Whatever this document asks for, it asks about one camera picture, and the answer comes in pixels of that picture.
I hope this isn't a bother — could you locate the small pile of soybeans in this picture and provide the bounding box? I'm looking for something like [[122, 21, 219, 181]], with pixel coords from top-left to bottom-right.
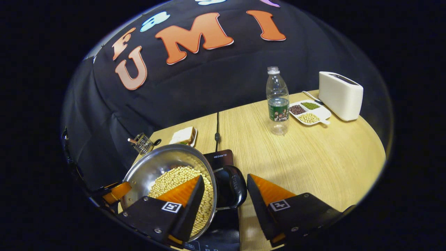
[[298, 113, 320, 124]]

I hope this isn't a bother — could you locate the white divided tray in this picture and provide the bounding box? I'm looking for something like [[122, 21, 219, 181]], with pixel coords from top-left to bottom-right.
[[289, 100, 332, 126]]

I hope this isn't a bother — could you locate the stainless steel pot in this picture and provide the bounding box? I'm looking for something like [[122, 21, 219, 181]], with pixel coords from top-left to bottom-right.
[[120, 144, 248, 243]]

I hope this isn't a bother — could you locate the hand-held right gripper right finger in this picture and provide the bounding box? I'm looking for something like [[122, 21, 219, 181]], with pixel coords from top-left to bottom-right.
[[247, 174, 353, 249]]

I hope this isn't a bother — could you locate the clear plastic water bottle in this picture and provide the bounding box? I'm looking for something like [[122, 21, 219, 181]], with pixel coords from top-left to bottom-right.
[[266, 66, 290, 136]]

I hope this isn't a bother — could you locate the large pile of soybeans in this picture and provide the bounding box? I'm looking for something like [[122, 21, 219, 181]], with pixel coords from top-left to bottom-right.
[[148, 166, 214, 237]]

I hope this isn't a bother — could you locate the metal wire holder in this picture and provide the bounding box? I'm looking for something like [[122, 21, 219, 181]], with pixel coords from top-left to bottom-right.
[[128, 132, 154, 155]]

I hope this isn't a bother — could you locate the black backdrop cloth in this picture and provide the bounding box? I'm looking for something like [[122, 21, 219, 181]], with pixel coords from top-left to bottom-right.
[[61, 0, 392, 190]]

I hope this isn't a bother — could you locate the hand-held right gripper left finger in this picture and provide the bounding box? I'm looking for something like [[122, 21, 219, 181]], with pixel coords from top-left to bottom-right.
[[117, 175, 205, 244]]

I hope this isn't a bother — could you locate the black induction cooktop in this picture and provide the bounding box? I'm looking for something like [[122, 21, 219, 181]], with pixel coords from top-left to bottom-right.
[[183, 149, 241, 251]]

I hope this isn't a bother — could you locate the white toaster cable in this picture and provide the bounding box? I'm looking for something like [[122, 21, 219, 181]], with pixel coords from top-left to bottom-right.
[[302, 91, 324, 105]]

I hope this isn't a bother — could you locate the white toaster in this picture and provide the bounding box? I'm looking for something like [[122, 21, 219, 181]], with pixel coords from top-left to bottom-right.
[[318, 71, 364, 121]]

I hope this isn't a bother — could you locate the sandwich with lettuce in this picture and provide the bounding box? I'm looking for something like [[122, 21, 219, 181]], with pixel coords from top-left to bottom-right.
[[170, 126, 195, 145]]

